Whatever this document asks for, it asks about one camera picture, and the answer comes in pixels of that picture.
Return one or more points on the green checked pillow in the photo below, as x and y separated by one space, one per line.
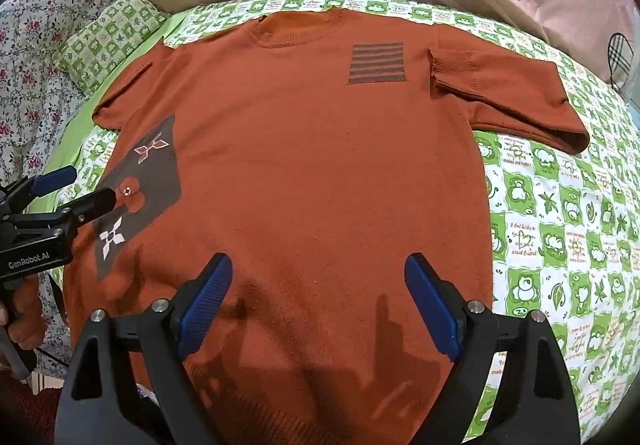
107 37

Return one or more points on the person's left hand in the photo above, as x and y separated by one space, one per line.
30 315

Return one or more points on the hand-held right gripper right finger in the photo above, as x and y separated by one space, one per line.
430 301

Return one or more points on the orange knit sweater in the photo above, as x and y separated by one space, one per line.
310 165

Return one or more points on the floral quilt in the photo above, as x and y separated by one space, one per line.
30 75

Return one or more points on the green checked bed sheet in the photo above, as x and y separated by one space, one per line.
550 225

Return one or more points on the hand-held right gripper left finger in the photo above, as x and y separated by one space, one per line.
206 301

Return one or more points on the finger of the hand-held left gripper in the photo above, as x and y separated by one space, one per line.
92 206
55 178

